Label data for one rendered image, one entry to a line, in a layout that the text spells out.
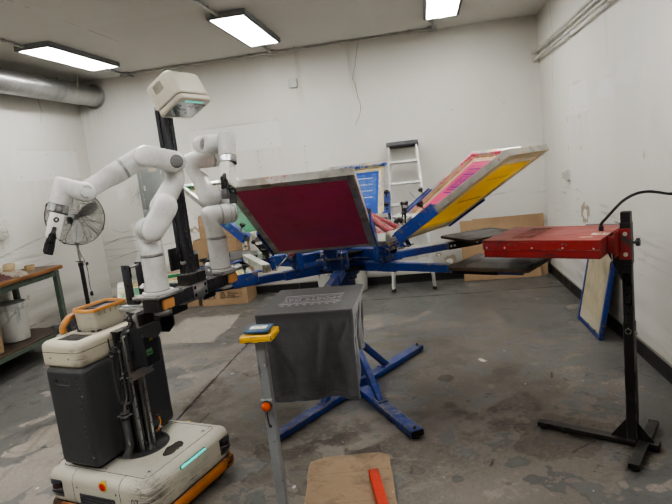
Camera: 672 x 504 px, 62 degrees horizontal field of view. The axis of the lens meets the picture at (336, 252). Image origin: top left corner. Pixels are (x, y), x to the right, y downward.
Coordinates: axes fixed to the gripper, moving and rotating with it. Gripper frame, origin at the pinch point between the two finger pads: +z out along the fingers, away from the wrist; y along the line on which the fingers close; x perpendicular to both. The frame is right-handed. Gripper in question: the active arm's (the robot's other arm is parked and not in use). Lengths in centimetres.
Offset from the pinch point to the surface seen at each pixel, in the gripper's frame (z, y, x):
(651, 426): 119, -106, 189
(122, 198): -131, -464, -309
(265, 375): 73, -4, 11
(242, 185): -9.0, -14.4, 1.3
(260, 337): 58, 5, 12
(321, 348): 65, -31, 29
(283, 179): -9.7, -14.2, 20.1
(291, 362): 70, -34, 14
